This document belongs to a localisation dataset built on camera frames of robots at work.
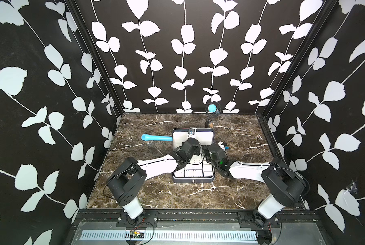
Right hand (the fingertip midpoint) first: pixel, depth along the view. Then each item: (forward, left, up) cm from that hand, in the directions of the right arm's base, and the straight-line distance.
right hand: (198, 142), depth 89 cm
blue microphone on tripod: (+14, -8, +13) cm, 21 cm away
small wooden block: (+24, -11, -12) cm, 29 cm away
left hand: (+1, +1, +2) cm, 3 cm away
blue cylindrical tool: (+9, +35, -8) cm, 37 cm away
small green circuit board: (-44, +31, -13) cm, 55 cm away
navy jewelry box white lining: (-15, +1, -6) cm, 16 cm away
